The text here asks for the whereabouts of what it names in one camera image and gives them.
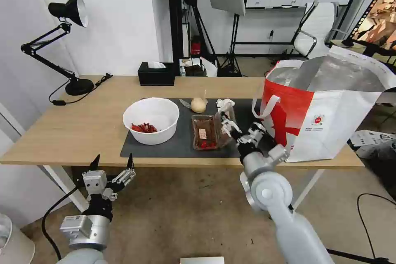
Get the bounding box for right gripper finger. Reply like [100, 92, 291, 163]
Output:
[217, 110, 236, 125]
[221, 121, 243, 140]

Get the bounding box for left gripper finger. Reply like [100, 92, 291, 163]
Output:
[106, 153, 137, 200]
[82, 153, 101, 175]

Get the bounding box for clear plastic food container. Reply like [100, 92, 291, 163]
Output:
[191, 106, 238, 151]

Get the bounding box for white and red takeout bag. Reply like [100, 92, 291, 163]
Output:
[252, 45, 396, 164]

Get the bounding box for crumpled white tissue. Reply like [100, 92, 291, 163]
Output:
[215, 98, 237, 112]

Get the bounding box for beige round food scrap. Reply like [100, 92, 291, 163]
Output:
[190, 89, 209, 113]

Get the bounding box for wooden table white legs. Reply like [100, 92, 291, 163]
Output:
[0, 74, 366, 214]

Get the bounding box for white paper bowl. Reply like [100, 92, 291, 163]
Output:
[123, 97, 180, 146]

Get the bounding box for black desk mat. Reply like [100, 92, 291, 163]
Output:
[120, 98, 269, 158]

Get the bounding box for red chili scraps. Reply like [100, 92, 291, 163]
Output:
[130, 123, 159, 134]

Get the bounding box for black tripod stand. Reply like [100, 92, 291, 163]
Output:
[192, 3, 245, 78]

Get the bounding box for cardboard box with clutter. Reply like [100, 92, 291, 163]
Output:
[179, 58, 205, 77]

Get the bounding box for red and black device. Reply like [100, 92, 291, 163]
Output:
[190, 36, 203, 58]

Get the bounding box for black desk lamp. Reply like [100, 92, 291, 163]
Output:
[21, 0, 95, 96]

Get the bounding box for black tissue box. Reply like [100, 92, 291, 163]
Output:
[137, 62, 176, 87]

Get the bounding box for white round bin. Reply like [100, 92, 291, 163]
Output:
[0, 212, 35, 264]

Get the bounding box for black metal pillar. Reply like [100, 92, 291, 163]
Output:
[167, 0, 182, 76]

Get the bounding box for white robot front shell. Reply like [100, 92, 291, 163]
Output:
[180, 256, 225, 264]

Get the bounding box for white printed carton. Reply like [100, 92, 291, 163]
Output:
[351, 129, 396, 160]

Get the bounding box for white office chair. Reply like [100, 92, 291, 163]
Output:
[290, 1, 341, 60]

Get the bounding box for screen with film strip picture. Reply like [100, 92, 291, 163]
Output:
[346, 0, 396, 50]

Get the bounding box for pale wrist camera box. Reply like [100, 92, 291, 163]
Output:
[82, 170, 108, 196]

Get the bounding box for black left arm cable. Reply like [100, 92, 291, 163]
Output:
[42, 186, 85, 262]

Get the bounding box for black lamp cable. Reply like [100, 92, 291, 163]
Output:
[48, 72, 114, 106]

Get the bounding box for black floor cable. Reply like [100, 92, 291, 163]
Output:
[357, 193, 396, 246]

